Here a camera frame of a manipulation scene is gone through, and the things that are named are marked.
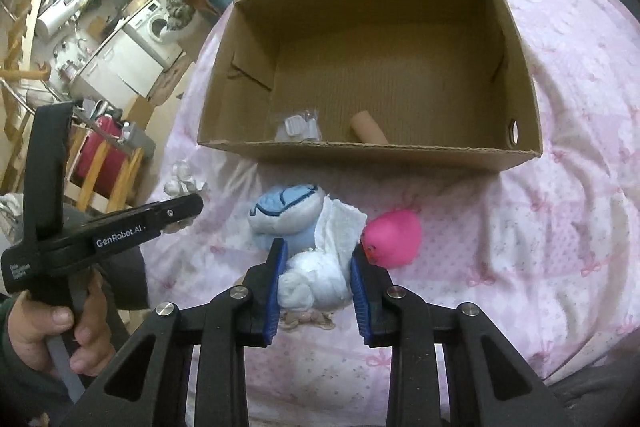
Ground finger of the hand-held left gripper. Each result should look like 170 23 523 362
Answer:
150 193 205 235

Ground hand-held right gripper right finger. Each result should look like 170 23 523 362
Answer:
350 244 581 427

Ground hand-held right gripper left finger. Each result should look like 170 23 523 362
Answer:
62 237 289 427

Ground white cloth doll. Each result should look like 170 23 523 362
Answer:
277 249 353 313

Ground pink plush toy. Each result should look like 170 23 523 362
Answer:
361 208 423 269

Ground blue and white plush toy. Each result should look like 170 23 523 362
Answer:
247 183 328 253

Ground cardboard box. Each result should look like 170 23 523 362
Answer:
196 0 544 172

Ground person's left hand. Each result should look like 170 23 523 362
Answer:
10 269 117 377

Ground small white plush toy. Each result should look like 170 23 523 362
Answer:
165 162 208 198

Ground white tissue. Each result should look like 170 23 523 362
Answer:
312 198 368 265

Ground wooden chair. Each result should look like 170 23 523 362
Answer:
60 107 146 212

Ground red bag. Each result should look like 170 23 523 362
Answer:
72 116 128 200

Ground clear plastic packet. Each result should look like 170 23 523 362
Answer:
275 108 321 142

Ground pink floral blanket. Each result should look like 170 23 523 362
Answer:
145 0 640 423

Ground cardboard tube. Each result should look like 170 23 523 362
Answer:
350 111 391 146

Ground white kitchen counter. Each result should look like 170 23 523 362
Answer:
72 27 166 100

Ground white washing machine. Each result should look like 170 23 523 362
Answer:
122 0 183 70

